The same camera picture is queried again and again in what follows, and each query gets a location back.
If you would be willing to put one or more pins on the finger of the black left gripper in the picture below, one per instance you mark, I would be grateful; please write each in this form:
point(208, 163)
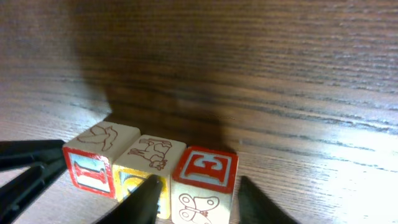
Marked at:
point(16, 154)
point(18, 194)

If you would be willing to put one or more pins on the red I wooden block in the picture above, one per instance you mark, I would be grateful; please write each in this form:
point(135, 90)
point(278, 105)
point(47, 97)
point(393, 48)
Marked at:
point(90, 156)

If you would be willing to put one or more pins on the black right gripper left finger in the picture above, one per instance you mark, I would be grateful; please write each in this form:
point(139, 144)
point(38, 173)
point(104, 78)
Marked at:
point(140, 207)

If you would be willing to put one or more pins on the green R wooden block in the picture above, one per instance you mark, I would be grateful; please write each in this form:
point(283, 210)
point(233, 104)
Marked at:
point(202, 186)

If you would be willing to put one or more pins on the yellow O wooden block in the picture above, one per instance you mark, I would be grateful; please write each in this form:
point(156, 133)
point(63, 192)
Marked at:
point(146, 156)

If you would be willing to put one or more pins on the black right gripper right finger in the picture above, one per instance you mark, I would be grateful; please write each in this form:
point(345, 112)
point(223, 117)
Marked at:
point(255, 207)

